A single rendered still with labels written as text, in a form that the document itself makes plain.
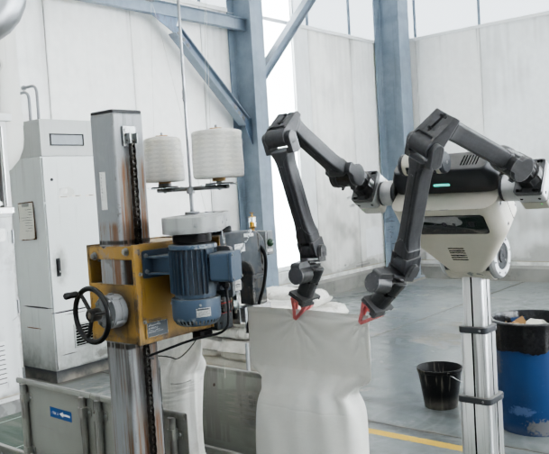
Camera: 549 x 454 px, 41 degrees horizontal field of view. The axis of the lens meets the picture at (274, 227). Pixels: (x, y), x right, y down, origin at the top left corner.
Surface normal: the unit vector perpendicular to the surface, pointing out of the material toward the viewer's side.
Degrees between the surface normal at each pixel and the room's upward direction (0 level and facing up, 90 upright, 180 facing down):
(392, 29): 90
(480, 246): 130
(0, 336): 90
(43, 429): 90
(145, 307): 90
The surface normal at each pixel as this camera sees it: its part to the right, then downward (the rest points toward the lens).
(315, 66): 0.76, -0.01
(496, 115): -0.64, 0.07
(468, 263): -0.45, 0.70
